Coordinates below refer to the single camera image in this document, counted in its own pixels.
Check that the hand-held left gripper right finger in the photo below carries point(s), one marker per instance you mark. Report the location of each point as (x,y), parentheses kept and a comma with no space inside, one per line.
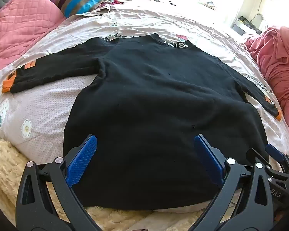
(208,160)

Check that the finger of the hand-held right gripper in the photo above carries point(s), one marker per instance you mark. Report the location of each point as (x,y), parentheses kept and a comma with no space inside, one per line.
(274,152)
(256,156)

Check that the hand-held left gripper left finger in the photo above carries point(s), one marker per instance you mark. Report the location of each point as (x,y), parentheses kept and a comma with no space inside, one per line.
(83,160)

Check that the black sweater with orange cuffs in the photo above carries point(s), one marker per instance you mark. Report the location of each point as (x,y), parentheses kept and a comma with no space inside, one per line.
(147,101)

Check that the cream fluffy blanket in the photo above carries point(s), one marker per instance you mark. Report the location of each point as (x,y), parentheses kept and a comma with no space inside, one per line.
(4,163)

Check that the crumpled pink blanket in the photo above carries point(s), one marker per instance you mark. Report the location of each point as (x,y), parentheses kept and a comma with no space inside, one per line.
(279,65)

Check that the white desk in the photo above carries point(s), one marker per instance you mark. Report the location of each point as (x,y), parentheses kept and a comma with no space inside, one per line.
(245,26)

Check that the printed pink bed sheet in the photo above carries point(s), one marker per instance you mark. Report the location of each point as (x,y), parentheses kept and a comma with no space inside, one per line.
(159,21)

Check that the pink quilted pillow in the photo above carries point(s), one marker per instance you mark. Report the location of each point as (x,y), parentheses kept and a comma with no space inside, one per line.
(21,21)

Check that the red cloth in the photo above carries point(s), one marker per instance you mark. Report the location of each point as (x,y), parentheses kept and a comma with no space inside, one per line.
(118,2)

